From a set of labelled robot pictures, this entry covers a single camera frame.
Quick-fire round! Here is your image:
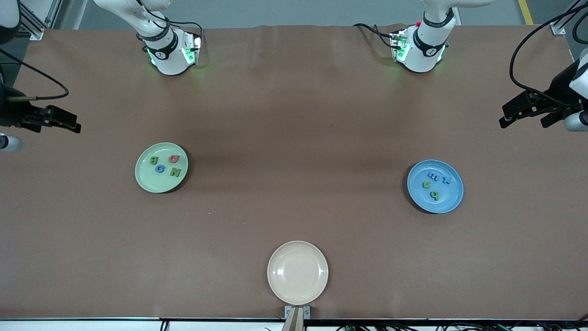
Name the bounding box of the beige plate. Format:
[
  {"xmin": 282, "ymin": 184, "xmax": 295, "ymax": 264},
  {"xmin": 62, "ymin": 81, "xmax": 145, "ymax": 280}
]
[{"xmin": 267, "ymin": 240, "xmax": 329, "ymax": 306}]

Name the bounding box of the blue plate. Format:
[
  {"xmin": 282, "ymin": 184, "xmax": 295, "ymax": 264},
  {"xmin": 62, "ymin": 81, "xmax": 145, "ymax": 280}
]
[{"xmin": 407, "ymin": 159, "xmax": 464, "ymax": 214}]

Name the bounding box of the black left arm base cable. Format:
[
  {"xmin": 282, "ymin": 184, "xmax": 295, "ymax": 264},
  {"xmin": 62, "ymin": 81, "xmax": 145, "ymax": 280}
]
[{"xmin": 353, "ymin": 23, "xmax": 398, "ymax": 49}]

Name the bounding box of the silver base connector bracket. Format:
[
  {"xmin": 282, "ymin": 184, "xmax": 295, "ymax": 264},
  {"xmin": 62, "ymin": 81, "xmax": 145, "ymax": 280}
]
[
  {"xmin": 182, "ymin": 30, "xmax": 203, "ymax": 66},
  {"xmin": 390, "ymin": 29, "xmax": 411, "ymax": 63}
]

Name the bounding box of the brown table cover sheet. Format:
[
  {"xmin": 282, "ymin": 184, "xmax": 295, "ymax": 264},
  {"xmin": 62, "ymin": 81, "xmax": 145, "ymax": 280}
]
[{"xmin": 0, "ymin": 25, "xmax": 588, "ymax": 320}]

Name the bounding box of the black arm base cable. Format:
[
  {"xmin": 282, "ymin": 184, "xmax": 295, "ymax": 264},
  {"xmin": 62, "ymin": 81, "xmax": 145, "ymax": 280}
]
[
  {"xmin": 353, "ymin": 23, "xmax": 398, "ymax": 49},
  {"xmin": 138, "ymin": 0, "xmax": 204, "ymax": 44}
]

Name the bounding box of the beige camera mount post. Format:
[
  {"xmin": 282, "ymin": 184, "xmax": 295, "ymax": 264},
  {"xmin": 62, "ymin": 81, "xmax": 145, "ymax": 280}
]
[{"xmin": 282, "ymin": 307, "xmax": 305, "ymax": 331}]

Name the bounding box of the aluminium frame profile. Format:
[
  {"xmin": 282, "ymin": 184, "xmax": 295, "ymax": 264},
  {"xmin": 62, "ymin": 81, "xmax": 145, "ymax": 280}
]
[
  {"xmin": 18, "ymin": 0, "xmax": 62, "ymax": 41},
  {"xmin": 549, "ymin": 0, "xmax": 588, "ymax": 36}
]

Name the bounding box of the black right arm base cable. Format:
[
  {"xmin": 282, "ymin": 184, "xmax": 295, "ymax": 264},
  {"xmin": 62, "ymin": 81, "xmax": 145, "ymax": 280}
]
[{"xmin": 138, "ymin": 0, "xmax": 204, "ymax": 44}]

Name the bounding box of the light green plate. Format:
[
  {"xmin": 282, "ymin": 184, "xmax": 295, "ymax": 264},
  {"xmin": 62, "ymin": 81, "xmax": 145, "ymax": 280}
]
[{"xmin": 135, "ymin": 142, "xmax": 189, "ymax": 194}]

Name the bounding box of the black table edge strip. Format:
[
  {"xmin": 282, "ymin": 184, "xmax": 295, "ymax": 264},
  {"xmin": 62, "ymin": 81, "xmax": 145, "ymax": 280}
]
[{"xmin": 0, "ymin": 316, "xmax": 588, "ymax": 328}]

